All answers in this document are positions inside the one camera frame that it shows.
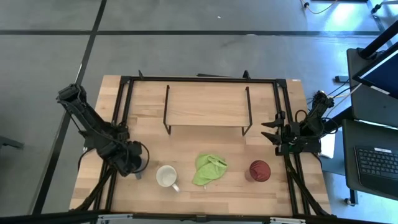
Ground black keyboard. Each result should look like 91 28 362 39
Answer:
341 119 398 202

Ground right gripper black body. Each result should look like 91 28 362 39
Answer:
274 110 322 157

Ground white cable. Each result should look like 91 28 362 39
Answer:
331 83 364 101

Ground black aluminium table frame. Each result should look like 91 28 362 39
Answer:
70 70 335 224

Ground wooden shelf black metal legs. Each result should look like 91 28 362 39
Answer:
162 84 253 137

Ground dark red cup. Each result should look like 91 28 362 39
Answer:
244 159 272 183

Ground grey equipment cart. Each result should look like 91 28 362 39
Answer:
335 46 398 207

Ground white paper sheet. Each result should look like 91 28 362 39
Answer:
319 132 336 159

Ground computer monitor dark blue screen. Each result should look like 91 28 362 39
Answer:
352 42 398 100

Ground green cloth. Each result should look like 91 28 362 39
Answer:
192 153 229 189

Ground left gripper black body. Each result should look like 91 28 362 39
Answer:
98 136 144 178

